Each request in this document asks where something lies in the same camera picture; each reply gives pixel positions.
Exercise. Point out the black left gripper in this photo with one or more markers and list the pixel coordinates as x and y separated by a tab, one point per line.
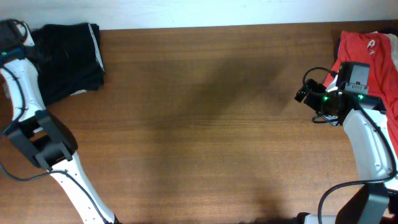
46	55

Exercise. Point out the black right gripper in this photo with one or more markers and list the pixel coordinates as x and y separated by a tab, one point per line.
311	101

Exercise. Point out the black shorts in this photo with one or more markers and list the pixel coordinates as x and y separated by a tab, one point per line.
76	62

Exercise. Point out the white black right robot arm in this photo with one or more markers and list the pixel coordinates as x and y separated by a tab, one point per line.
363	118

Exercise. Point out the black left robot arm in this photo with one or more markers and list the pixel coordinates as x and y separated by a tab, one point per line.
41	137

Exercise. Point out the folded khaki shorts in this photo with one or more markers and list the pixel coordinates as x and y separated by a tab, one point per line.
78	92

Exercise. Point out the red shirt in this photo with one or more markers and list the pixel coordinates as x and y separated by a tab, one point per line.
371	49

